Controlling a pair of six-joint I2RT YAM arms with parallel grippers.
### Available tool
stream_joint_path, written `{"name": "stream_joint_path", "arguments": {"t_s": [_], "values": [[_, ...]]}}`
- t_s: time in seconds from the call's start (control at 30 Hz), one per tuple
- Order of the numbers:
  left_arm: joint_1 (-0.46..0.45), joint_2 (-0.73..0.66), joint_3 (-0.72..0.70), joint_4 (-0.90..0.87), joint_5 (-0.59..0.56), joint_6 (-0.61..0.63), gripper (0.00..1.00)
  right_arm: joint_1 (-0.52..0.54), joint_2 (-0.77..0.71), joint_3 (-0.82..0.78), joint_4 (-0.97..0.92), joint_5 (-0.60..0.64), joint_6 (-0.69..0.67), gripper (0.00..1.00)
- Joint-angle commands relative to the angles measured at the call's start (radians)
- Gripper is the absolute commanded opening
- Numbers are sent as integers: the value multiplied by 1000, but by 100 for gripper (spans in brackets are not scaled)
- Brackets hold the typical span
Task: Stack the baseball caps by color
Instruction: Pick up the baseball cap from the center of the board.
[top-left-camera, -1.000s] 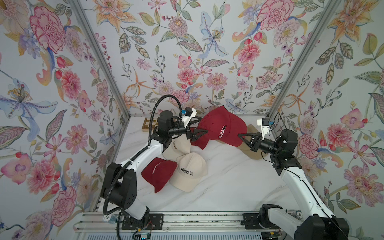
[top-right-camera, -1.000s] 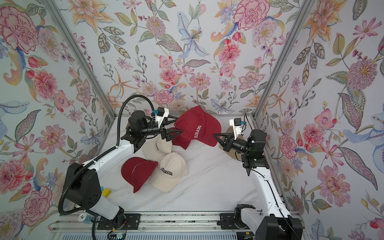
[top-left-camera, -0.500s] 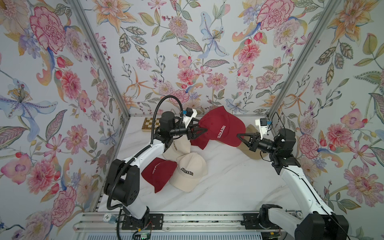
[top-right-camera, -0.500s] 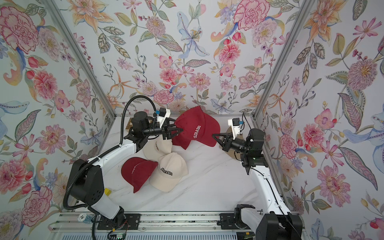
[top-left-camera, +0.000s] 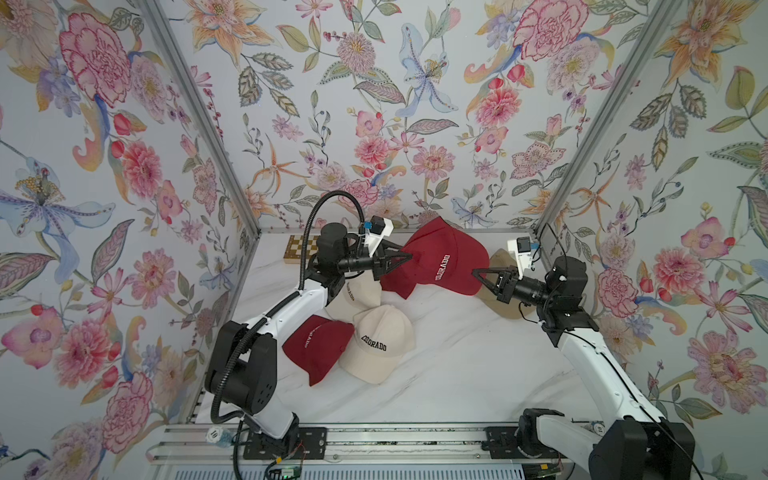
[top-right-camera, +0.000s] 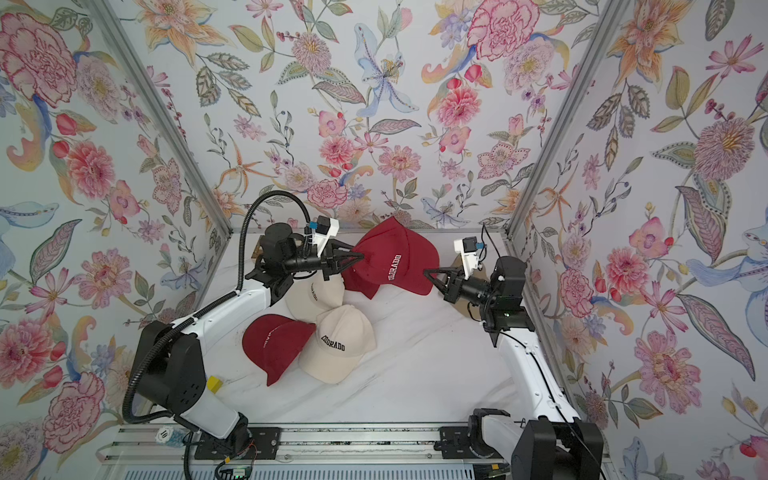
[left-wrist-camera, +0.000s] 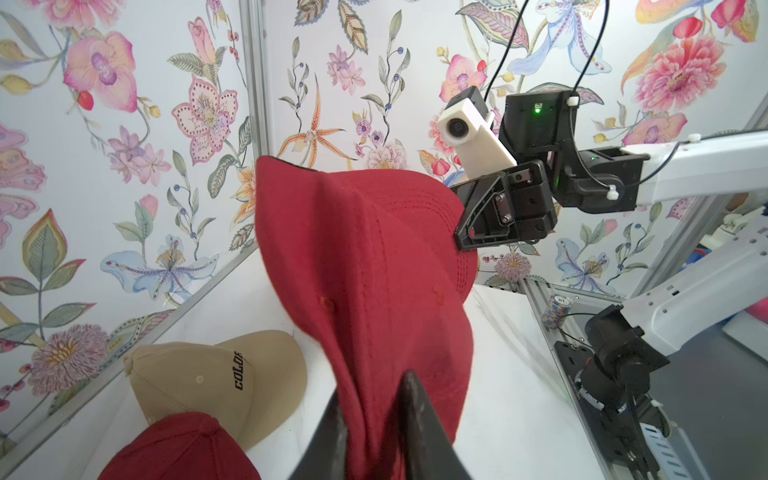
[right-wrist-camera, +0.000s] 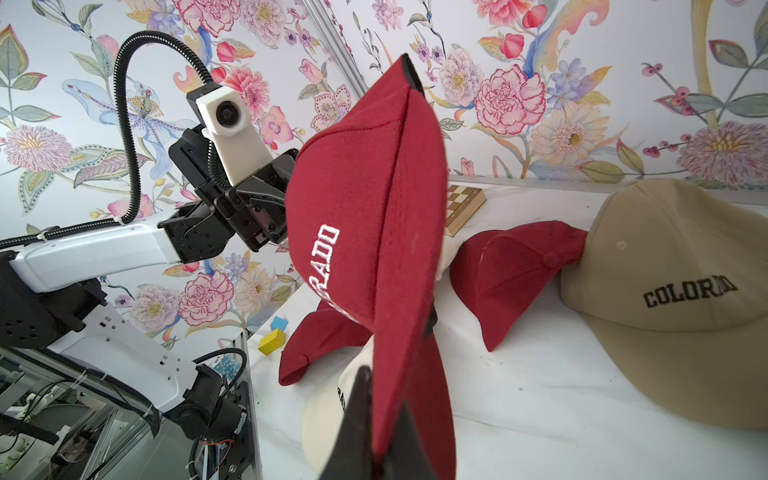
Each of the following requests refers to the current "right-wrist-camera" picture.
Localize tan cap back middle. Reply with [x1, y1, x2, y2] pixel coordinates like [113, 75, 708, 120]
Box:
[561, 179, 767, 430]

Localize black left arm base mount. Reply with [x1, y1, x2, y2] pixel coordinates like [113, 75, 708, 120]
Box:
[186, 380, 257, 479]

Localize red Colorado cap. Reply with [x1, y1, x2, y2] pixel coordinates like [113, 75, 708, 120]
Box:
[286, 56, 457, 479]

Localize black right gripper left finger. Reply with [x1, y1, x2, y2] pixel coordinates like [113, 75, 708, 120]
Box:
[320, 366, 374, 480]

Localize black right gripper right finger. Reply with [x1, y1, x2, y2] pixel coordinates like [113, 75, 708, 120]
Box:
[383, 405, 437, 480]

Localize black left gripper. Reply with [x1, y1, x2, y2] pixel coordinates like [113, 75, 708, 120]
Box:
[159, 125, 299, 263]

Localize cream Colorado cap front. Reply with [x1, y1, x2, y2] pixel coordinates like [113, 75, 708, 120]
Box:
[301, 336, 374, 473]

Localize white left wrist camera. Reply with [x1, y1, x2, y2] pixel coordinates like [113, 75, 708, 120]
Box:
[186, 83, 273, 186]

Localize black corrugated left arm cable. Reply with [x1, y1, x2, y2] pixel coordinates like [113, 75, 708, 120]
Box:
[0, 29, 217, 250]

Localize yellow block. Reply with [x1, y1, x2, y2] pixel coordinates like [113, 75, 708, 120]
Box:
[258, 329, 287, 356]

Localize wooden chessboard box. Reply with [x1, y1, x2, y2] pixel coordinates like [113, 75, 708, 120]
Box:
[445, 184, 486, 237]

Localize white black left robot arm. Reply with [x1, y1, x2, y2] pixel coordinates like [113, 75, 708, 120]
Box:
[1, 128, 298, 441]

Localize blue block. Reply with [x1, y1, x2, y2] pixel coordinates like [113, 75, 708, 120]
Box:
[270, 316, 289, 332]

